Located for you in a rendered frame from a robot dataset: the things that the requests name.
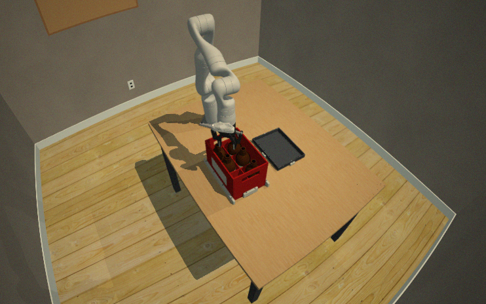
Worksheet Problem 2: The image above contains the red crate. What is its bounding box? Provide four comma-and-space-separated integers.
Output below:
206, 134, 269, 200

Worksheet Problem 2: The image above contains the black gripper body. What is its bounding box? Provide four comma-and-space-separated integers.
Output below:
223, 122, 237, 138

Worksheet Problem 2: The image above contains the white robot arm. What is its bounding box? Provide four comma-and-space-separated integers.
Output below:
187, 14, 240, 133

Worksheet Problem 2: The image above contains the brown bottle with white label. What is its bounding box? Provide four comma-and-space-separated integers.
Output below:
221, 154, 235, 172

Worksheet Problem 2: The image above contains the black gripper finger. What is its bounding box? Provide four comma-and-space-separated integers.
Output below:
211, 129, 224, 147
227, 130, 243, 150

